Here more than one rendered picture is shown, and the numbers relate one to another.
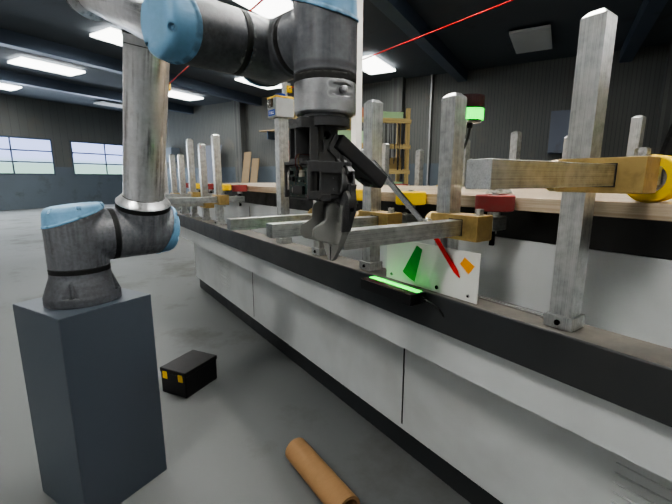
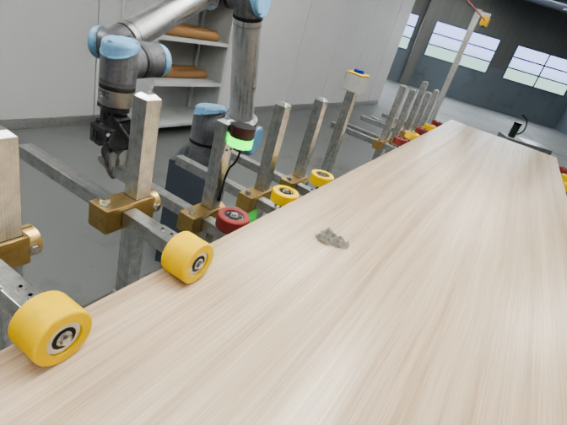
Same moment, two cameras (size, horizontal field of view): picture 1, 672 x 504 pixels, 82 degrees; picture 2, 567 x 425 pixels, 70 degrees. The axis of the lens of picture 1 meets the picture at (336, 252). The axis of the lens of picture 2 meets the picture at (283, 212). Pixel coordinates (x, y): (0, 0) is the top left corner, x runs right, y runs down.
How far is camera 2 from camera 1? 1.31 m
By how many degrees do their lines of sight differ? 57
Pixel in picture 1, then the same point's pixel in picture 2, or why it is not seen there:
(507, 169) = (24, 153)
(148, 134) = (235, 78)
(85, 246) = (199, 130)
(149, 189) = (234, 112)
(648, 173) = (91, 213)
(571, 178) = (64, 183)
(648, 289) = not seen: hidden behind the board
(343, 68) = (102, 83)
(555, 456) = not seen: outside the picture
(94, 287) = (196, 153)
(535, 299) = not seen: hidden behind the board
